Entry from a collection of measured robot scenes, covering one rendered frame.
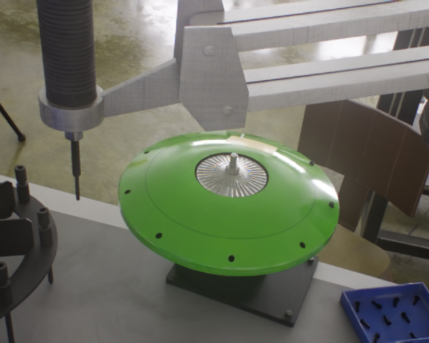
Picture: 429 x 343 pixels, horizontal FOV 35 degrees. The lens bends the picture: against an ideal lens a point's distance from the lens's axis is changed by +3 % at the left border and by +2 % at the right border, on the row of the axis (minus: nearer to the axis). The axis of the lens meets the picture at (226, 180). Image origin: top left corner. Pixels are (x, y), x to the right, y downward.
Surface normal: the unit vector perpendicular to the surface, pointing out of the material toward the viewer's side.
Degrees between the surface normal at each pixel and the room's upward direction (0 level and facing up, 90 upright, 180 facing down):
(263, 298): 0
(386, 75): 9
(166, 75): 90
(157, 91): 90
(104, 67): 0
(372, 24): 90
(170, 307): 0
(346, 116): 90
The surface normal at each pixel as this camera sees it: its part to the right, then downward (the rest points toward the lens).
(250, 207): 0.14, -0.70
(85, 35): 0.75, 0.45
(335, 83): -0.06, -0.79
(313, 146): -0.39, 0.52
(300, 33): 0.14, 0.61
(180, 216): -0.13, -0.59
